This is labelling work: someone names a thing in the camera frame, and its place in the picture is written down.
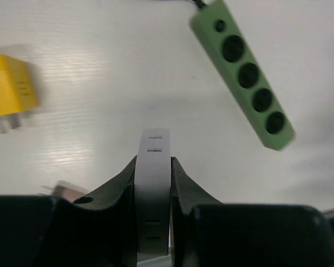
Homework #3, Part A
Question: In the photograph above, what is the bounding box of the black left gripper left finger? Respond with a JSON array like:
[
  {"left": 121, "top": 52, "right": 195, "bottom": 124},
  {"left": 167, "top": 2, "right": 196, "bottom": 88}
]
[{"left": 0, "top": 160, "right": 137, "bottom": 266}]

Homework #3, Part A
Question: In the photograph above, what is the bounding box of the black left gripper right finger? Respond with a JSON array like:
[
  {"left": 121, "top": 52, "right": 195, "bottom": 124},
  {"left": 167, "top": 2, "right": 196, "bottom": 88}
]
[{"left": 171, "top": 157, "right": 334, "bottom": 266}]

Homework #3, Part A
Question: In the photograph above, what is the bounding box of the white plug adapter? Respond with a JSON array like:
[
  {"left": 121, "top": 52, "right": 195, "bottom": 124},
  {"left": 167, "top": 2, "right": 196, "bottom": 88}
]
[{"left": 134, "top": 128, "right": 171, "bottom": 256}]

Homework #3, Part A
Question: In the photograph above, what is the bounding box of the yellow plug adapter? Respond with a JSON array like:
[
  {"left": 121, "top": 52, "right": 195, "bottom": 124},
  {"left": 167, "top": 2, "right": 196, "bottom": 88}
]
[{"left": 0, "top": 54, "right": 42, "bottom": 134}]

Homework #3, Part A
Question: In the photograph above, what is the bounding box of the brown plug adapter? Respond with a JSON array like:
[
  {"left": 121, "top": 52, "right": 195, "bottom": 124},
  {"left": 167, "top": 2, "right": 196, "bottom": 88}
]
[{"left": 38, "top": 180, "right": 88, "bottom": 202}]

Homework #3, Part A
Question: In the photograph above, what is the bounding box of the green power strip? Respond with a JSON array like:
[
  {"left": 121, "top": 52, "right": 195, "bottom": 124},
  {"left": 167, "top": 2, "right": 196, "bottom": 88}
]
[{"left": 190, "top": 1, "right": 295, "bottom": 151}]

